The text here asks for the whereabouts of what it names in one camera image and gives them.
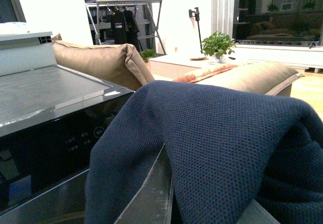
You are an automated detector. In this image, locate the upright stick vacuum cleaner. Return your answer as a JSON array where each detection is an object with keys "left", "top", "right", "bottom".
[{"left": 188, "top": 7, "right": 203, "bottom": 53}]

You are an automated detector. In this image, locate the white tv console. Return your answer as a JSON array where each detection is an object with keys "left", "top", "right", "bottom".
[{"left": 234, "top": 44, "right": 322, "bottom": 73}]

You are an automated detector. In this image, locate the black flat screen television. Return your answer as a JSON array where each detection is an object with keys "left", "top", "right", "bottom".
[{"left": 232, "top": 0, "right": 322, "bottom": 47}]

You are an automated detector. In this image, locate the metal clothes drying rack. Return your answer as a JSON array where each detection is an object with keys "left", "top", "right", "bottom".
[{"left": 85, "top": 0, "right": 166, "bottom": 54}]

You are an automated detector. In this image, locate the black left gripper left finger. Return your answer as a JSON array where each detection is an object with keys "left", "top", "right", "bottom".
[{"left": 115, "top": 146, "right": 174, "bottom": 223}]

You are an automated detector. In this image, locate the white low coffee table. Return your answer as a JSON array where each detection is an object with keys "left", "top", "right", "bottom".
[{"left": 149, "top": 53, "right": 247, "bottom": 80}]

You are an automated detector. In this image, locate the dark navy knit garment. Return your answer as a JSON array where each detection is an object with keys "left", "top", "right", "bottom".
[{"left": 85, "top": 81, "right": 322, "bottom": 223}]

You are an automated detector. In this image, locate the green potted plant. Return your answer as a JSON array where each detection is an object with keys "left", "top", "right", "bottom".
[{"left": 201, "top": 32, "right": 236, "bottom": 63}]

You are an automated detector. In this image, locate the beige leather sofa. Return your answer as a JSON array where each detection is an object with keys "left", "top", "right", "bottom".
[{"left": 52, "top": 40, "right": 303, "bottom": 96}]

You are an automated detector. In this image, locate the orange throw cushion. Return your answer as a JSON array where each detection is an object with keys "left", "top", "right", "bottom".
[{"left": 173, "top": 64, "right": 239, "bottom": 83}]

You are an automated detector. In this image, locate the black hanging garment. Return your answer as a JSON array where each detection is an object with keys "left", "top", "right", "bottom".
[{"left": 111, "top": 10, "right": 140, "bottom": 51}]

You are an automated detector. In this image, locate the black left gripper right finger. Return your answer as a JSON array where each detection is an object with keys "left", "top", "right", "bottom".
[{"left": 236, "top": 199, "right": 280, "bottom": 224}]

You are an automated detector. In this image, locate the grey front-load washing machine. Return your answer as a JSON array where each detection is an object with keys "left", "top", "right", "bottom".
[{"left": 1, "top": 66, "right": 133, "bottom": 223}]

